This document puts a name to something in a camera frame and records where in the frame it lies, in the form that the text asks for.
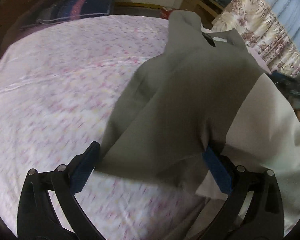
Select grey and cream jacket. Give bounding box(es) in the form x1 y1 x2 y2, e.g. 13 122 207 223
96 11 300 239

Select pink floral bed sheet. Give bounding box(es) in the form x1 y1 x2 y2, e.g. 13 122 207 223
0 14 273 240

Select floral beige curtain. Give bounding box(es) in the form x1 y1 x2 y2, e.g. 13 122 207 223
212 0 300 77

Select wooden desk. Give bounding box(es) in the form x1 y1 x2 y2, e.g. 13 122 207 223
179 0 224 29

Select striped blue pink blanket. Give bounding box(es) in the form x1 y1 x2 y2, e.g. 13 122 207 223
20 0 114 30

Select red box on floor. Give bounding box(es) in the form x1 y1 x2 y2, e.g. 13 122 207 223
160 7 175 20

